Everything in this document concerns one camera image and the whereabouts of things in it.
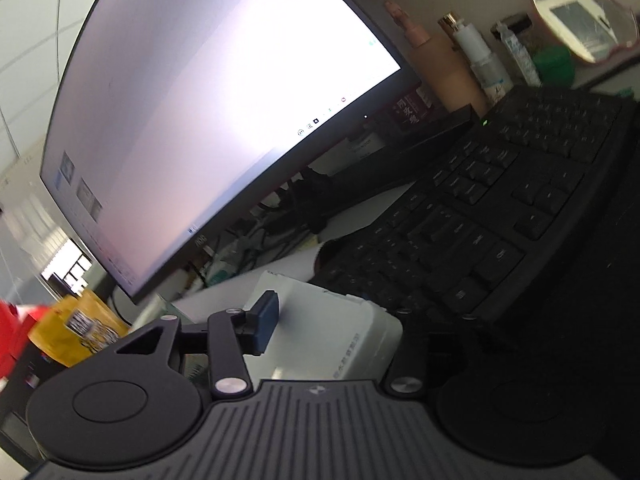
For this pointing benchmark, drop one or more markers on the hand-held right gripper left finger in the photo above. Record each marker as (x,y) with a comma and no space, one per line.
(265,321)

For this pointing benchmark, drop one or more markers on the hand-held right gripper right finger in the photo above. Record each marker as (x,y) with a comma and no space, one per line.
(409,360)

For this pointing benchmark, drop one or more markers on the white box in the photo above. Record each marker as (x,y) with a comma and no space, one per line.
(340,330)

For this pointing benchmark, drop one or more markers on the black keyboard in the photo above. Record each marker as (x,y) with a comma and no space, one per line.
(480,220)

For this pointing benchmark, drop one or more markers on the yellow snack bag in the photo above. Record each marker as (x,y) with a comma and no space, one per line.
(80,327)

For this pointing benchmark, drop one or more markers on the black monitor stand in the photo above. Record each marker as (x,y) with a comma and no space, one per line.
(380,160)

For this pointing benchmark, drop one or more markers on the computer monitor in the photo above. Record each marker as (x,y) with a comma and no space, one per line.
(200,110)

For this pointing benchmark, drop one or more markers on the dark red printed box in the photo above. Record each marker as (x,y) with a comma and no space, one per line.
(412,110)

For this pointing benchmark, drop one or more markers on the red package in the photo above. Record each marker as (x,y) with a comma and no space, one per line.
(12,332)

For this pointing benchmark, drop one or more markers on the peach pump bottle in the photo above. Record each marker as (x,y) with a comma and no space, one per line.
(445,70)

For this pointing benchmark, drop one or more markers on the white gold-capped bottle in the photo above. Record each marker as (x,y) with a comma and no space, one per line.
(480,57)

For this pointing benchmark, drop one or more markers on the white blue-label tube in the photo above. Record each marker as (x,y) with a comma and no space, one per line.
(517,52)

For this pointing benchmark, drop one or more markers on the green round container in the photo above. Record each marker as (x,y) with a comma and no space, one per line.
(554,66)

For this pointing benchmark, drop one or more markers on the pink framed mirror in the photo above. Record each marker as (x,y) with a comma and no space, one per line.
(580,15)

